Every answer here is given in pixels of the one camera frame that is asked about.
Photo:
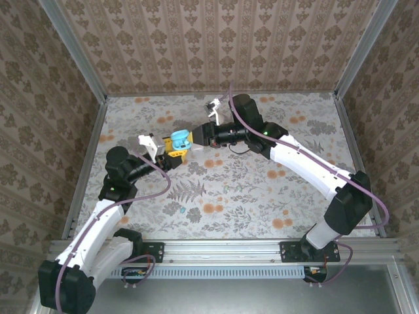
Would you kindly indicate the blue earbud charging case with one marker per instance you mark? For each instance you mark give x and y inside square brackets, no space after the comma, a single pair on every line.
[180,139]

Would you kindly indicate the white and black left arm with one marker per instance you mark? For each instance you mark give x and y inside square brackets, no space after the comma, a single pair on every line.
[98,235]

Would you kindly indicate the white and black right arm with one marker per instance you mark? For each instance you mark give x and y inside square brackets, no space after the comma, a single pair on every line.
[304,163]

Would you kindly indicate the floral patterned tablecloth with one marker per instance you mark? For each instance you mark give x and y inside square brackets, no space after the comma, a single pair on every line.
[248,212]

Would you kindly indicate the grey metal panel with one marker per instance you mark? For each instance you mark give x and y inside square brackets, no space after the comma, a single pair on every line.
[229,297]

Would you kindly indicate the aluminium table side rail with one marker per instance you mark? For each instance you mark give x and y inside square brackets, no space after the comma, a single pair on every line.
[348,131]
[89,153]

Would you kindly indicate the aluminium mounting rail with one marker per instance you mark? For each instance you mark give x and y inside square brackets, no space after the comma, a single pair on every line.
[222,252]

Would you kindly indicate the aluminium frame post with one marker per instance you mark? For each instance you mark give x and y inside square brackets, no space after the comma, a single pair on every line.
[78,55]
[364,49]

